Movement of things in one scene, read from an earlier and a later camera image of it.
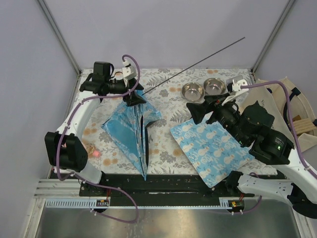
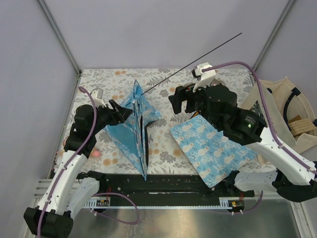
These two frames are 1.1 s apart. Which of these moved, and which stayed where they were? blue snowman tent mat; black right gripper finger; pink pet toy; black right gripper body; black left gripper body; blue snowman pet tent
Moved: black right gripper body; black left gripper body; black right gripper finger
Stayed: blue snowman pet tent; pink pet toy; blue snowman tent mat
